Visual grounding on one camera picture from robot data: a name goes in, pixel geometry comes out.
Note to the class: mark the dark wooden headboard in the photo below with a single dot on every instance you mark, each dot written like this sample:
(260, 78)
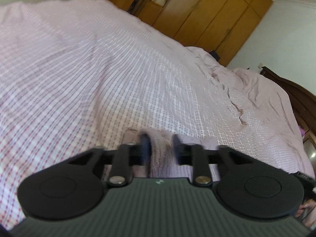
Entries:
(302, 100)

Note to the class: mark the pink checkered bed cover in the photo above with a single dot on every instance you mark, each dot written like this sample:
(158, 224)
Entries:
(77, 74)

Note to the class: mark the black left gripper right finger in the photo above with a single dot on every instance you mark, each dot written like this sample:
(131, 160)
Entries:
(244, 185)

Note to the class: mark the pink knitted small garment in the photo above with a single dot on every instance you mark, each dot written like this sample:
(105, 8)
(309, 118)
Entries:
(163, 161)

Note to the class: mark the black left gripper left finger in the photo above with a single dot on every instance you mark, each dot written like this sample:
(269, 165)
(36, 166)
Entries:
(77, 185)

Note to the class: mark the person's right hand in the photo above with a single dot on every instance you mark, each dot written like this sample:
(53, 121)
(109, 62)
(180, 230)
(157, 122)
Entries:
(309, 208)

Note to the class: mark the wooden wardrobe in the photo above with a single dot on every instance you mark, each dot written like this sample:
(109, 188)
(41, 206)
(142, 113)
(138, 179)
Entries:
(220, 27)

